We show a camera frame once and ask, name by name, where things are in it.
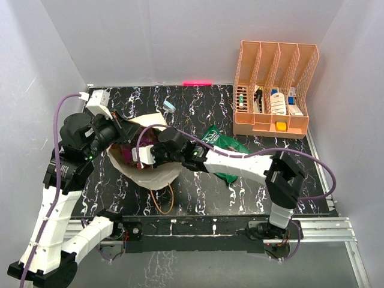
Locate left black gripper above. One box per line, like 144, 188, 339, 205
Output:
83, 109, 142, 160

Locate purple snack packet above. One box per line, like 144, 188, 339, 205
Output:
121, 127, 158, 166

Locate brown paper bag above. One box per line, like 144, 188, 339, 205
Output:
107, 111, 182, 215

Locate green chips bag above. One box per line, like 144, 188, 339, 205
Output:
200, 124, 251, 184

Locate red brown snack box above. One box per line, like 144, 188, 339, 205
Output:
136, 161, 154, 170

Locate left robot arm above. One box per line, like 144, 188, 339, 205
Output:
7, 113, 141, 287

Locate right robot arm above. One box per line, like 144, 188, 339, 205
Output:
149, 128, 305, 239

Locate light blue stapler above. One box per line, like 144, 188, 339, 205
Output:
163, 100, 176, 113

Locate pink tape strip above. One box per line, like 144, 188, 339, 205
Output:
182, 80, 212, 86

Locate yellow sticky notes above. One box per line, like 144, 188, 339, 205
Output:
275, 121, 287, 132

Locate white labelled bottle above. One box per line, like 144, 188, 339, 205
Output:
269, 92, 287, 115

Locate orange desk organizer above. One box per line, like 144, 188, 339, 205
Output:
233, 40, 319, 139

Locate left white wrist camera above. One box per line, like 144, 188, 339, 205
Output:
79, 89, 112, 119

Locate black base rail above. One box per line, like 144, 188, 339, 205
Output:
122, 215, 287, 253

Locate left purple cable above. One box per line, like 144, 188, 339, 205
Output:
17, 92, 83, 288

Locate purple cable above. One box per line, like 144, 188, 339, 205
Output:
135, 124, 337, 201
17, 92, 83, 288

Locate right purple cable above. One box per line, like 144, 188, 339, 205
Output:
135, 124, 337, 201

